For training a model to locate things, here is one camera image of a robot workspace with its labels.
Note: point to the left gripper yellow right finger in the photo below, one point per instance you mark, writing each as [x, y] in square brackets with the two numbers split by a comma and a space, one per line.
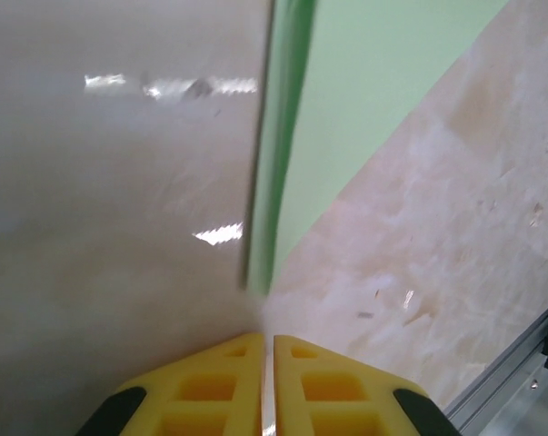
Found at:
[337, 395]

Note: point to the green square paper sheet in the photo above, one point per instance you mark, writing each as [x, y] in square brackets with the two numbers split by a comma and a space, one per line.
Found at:
[346, 91]

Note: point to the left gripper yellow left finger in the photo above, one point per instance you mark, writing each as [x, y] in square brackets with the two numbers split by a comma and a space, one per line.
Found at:
[201, 395]

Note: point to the long aluminium mounting rail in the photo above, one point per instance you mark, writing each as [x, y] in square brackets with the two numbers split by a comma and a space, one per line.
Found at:
[505, 390]

